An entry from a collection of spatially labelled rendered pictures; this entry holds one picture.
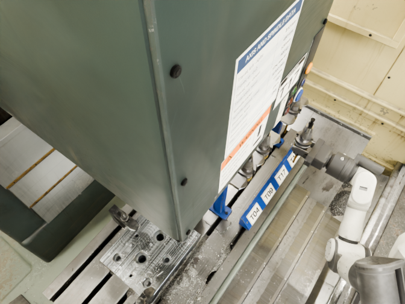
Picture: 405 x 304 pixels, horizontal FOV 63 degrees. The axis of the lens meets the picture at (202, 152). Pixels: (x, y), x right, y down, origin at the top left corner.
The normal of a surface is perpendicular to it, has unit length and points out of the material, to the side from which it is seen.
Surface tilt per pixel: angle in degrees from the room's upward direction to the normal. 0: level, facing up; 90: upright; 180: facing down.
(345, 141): 24
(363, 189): 40
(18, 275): 0
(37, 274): 0
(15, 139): 91
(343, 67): 90
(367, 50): 90
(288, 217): 7
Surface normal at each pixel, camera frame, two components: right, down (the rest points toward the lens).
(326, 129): -0.24, -0.22
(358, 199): -0.38, 0.01
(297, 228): 0.09, -0.63
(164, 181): -0.25, 0.81
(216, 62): 0.80, 0.51
